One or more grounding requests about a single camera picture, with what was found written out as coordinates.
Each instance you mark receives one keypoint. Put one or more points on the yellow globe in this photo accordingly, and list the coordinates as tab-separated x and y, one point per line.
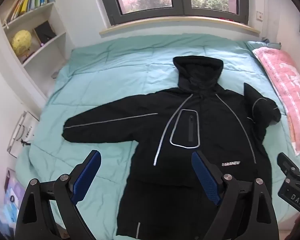
21	41

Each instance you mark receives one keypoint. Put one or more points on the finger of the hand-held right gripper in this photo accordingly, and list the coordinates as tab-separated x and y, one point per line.
286	163

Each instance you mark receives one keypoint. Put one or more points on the white wall socket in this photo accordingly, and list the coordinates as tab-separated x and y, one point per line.
260	16

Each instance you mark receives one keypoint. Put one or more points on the white bookshelf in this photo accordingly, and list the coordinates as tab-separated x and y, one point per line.
52	22

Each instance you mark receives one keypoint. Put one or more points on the teal bed blanket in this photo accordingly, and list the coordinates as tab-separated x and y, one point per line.
115	75

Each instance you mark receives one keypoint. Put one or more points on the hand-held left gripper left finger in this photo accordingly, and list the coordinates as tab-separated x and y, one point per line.
86	177

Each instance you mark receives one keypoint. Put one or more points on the black hooded jacket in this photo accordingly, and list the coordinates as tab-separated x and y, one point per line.
190	135

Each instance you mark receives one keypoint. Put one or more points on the pink pillow towel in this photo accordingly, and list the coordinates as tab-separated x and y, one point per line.
285	90

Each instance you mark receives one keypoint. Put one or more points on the teal pillow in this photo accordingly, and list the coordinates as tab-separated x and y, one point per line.
265	44

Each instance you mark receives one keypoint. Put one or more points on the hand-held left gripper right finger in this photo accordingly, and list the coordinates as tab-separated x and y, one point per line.
206	177

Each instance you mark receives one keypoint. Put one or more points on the colourful cardboard box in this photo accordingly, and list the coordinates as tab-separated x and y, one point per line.
10	197

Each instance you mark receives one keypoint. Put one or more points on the wooden window sill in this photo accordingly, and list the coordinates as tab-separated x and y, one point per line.
180	23

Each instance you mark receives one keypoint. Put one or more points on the black box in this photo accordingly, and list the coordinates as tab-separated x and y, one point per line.
45	32

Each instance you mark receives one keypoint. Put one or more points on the white paper bag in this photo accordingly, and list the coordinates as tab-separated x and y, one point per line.
22	132

